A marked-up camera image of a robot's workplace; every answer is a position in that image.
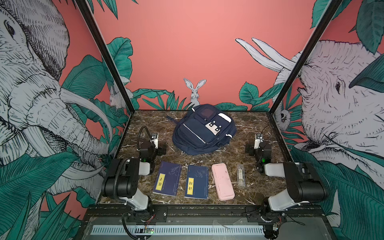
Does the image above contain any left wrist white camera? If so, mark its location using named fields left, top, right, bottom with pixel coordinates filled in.
left=151, top=133, right=159, bottom=149

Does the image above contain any right navy blue notebook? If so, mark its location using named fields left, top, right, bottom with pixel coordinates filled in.
left=185, top=165, right=209, bottom=200

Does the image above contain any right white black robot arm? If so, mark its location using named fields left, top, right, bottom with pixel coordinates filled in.
left=243, top=141, right=329, bottom=223

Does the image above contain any clear plastic small case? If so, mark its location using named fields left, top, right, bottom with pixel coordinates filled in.
left=237, top=164, right=246, bottom=188

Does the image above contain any white perforated cable duct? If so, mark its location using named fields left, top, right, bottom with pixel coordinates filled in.
left=89, top=224, right=265, bottom=236

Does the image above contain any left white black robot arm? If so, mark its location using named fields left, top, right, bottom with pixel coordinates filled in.
left=101, top=126, right=166, bottom=223

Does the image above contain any black frame post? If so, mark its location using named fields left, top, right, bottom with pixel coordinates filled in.
left=76, top=0, right=135, bottom=114
left=269, top=0, right=342, bottom=116

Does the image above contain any pink pencil case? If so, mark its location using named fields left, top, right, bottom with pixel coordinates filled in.
left=212, top=163, right=235, bottom=201

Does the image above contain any left black frame post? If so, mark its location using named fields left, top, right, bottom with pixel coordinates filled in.
left=76, top=0, right=135, bottom=114

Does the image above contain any right black frame post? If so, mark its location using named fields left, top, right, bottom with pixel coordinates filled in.
left=269, top=0, right=342, bottom=116

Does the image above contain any black front mounting rail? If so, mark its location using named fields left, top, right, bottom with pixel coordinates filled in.
left=83, top=204, right=325, bottom=224

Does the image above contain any left navy blue notebook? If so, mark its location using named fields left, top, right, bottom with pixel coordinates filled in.
left=153, top=162, right=182, bottom=196

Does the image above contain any navy blue student backpack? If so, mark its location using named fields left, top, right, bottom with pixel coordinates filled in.
left=166, top=104, right=237, bottom=156

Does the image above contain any navy blue notebook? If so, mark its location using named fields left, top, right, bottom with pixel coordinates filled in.
left=185, top=165, right=209, bottom=200
left=153, top=162, right=182, bottom=196

